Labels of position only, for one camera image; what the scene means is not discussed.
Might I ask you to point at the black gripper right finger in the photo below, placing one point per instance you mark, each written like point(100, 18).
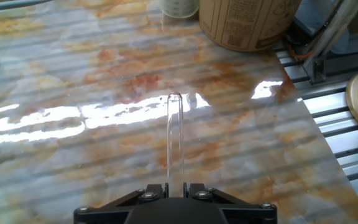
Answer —
point(244, 211)

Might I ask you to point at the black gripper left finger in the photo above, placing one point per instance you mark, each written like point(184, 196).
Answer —
point(110, 211)

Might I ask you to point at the clear glass test tube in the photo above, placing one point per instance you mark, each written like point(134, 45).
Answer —
point(175, 140)

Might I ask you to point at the orange marble pattern mat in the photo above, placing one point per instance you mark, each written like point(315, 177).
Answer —
point(73, 77)

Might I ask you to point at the brown paper bucket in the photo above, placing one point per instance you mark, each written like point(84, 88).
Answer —
point(247, 25)

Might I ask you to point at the grey metal beam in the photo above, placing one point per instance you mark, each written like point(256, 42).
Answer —
point(334, 31)

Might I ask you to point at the clear glass beaker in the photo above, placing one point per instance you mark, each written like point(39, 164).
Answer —
point(179, 7)

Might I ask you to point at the dark metal bracket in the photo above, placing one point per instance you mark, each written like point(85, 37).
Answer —
point(317, 70)

